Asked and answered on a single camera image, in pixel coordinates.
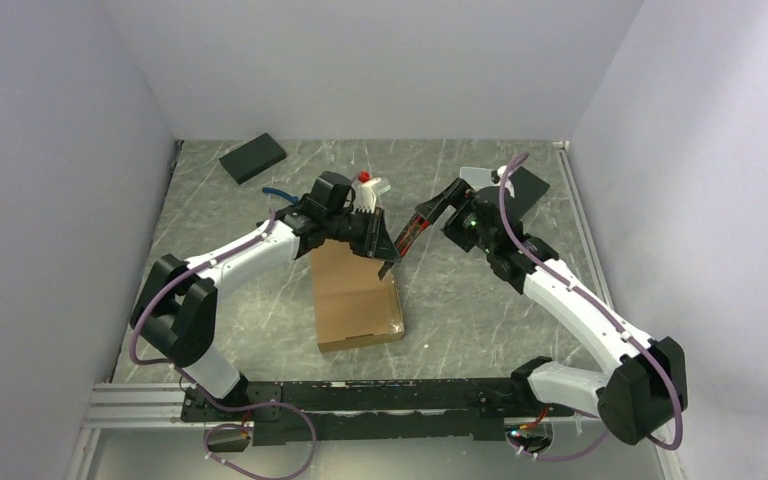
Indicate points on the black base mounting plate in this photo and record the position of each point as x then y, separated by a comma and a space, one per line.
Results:
482, 409

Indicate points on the aluminium frame rail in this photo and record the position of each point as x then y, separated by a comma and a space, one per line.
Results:
157, 406

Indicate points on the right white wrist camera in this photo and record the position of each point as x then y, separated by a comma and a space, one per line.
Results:
500, 177

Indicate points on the black foam block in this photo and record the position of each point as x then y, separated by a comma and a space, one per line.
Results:
523, 192
252, 158

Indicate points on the brown cardboard express box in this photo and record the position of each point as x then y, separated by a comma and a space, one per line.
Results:
353, 306

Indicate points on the right black foam block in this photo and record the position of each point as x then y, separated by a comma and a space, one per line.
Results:
523, 192

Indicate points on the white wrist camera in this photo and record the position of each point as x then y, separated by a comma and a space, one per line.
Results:
500, 177
368, 191

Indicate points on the left black foam block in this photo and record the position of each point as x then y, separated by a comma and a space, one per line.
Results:
252, 158

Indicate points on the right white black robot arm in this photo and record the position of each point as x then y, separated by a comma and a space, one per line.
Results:
641, 384

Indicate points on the red black utility knife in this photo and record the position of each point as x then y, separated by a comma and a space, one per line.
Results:
412, 235

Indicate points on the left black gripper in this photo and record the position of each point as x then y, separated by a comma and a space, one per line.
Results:
376, 242

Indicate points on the blue handled pliers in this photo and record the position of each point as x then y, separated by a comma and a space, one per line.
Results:
292, 199

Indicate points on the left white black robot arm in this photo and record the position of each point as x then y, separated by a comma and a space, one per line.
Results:
176, 309

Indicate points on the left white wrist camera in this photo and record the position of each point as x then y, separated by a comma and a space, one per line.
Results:
368, 191

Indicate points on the translucent white plastic box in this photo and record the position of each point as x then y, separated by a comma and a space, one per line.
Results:
477, 177

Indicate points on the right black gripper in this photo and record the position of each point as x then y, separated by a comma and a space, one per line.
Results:
455, 194

